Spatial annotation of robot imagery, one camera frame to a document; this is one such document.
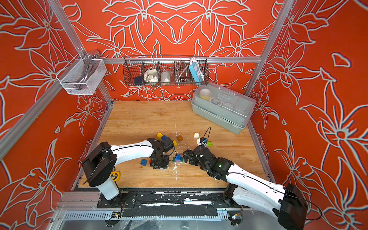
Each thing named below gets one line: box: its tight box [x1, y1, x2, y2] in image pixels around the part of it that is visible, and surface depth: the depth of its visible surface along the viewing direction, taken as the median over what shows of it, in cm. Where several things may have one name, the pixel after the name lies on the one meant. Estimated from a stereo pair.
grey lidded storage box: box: [191, 81, 257, 135], surface depth 97 cm
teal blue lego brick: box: [140, 159, 148, 167], surface depth 87 cm
